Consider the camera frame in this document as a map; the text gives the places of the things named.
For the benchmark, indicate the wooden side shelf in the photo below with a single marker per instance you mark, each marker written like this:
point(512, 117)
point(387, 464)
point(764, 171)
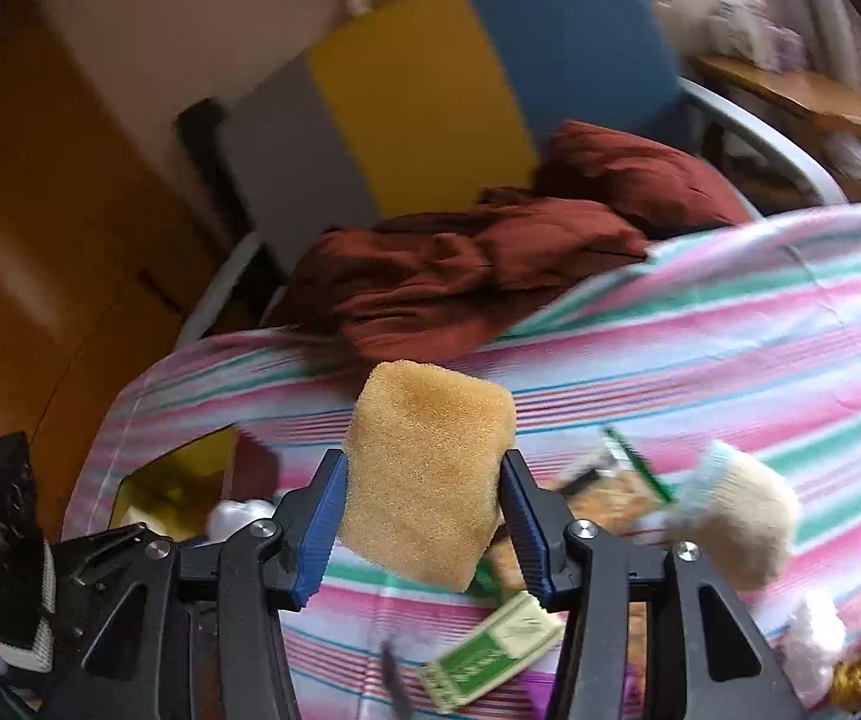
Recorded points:
point(813, 97)

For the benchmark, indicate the clear plastic wad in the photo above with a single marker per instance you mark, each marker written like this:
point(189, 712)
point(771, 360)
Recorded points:
point(814, 642)
point(229, 516)

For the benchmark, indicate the gold metal tray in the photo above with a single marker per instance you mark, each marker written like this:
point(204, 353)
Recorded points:
point(175, 493)

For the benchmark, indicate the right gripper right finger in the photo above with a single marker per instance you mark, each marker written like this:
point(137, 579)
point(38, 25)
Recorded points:
point(536, 521)

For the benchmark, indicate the green white small packet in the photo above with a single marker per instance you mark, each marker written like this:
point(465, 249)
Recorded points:
point(507, 642)

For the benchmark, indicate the tan sponge block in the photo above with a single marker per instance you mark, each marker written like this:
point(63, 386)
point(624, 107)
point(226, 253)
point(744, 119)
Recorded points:
point(424, 448)

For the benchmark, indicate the cracker packet green edge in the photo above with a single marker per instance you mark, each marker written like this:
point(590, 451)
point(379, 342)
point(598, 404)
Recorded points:
point(611, 484)

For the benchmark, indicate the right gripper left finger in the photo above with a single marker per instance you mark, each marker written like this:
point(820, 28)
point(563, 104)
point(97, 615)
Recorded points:
point(310, 518)

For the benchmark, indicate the dark red cloth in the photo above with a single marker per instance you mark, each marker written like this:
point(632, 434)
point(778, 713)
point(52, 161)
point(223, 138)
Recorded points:
point(431, 287)

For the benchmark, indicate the striped pink green bedsheet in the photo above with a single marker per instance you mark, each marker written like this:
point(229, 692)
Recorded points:
point(750, 335)

